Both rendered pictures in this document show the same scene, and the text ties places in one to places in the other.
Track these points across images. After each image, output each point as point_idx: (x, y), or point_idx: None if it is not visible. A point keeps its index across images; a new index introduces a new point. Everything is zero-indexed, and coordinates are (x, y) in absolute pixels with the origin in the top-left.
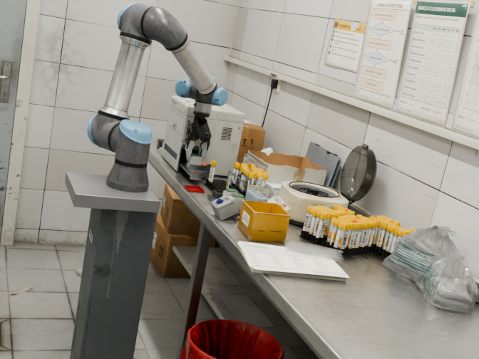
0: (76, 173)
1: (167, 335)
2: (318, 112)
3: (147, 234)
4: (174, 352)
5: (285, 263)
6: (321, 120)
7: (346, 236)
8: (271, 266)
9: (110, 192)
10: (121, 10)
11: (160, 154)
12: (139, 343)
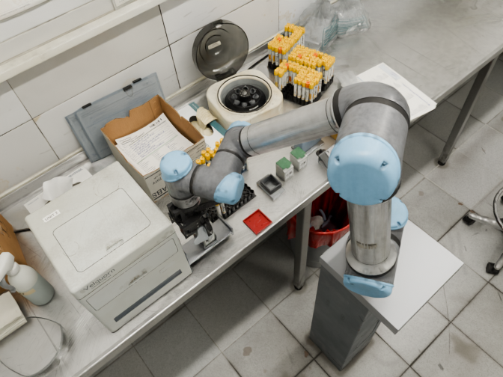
0: (390, 316)
1: (181, 348)
2: (46, 82)
3: None
4: (210, 326)
5: (403, 93)
6: (63, 84)
7: None
8: (418, 99)
9: (417, 245)
10: (396, 173)
11: (94, 345)
12: (215, 363)
